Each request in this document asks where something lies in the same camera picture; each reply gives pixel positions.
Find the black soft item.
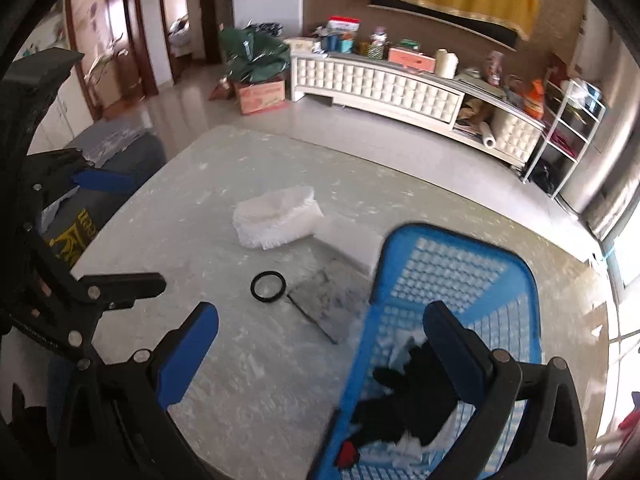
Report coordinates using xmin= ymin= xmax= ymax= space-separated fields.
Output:
xmin=349 ymin=340 xmax=461 ymax=453

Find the blue plastic laundry basket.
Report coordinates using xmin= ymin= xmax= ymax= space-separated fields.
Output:
xmin=308 ymin=222 xmax=541 ymax=479

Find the black rubber ring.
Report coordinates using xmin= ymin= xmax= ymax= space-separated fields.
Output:
xmin=249 ymin=270 xmax=288 ymax=304

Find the white textured foam pad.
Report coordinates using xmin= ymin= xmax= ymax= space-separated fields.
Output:
xmin=232 ymin=185 xmax=323 ymax=250

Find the grey felt square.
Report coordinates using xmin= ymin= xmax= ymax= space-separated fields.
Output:
xmin=286 ymin=260 xmax=371 ymax=344

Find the white rectangular sponge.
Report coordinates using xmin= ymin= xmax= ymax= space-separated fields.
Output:
xmin=314 ymin=214 xmax=384 ymax=278

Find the cardboard box with red print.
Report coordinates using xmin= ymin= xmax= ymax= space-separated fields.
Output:
xmin=234 ymin=80 xmax=285 ymax=115

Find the green plastic bag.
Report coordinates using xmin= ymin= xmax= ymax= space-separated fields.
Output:
xmin=218 ymin=27 xmax=291 ymax=84

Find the beige patterned curtain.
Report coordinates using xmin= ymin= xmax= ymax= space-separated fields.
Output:
xmin=585 ymin=160 xmax=639 ymax=240

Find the silver cylindrical air conditioner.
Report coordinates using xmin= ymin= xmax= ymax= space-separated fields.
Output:
xmin=560 ymin=35 xmax=639 ymax=214

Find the paper roll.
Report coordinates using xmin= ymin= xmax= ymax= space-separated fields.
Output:
xmin=478 ymin=122 xmax=496 ymax=148

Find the white metal shelf rack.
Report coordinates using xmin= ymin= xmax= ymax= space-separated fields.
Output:
xmin=522 ymin=77 xmax=608 ymax=198

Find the orange bag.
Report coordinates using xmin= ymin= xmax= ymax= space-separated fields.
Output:
xmin=523 ymin=79 xmax=544 ymax=120

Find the white tufted tv cabinet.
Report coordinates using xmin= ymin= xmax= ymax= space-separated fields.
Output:
xmin=291 ymin=53 xmax=544 ymax=169

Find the pink drawer box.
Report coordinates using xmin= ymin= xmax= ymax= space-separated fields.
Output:
xmin=387 ymin=47 xmax=435 ymax=73

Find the cream pillar candle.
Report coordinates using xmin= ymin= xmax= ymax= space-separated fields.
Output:
xmin=434 ymin=49 xmax=459 ymax=79

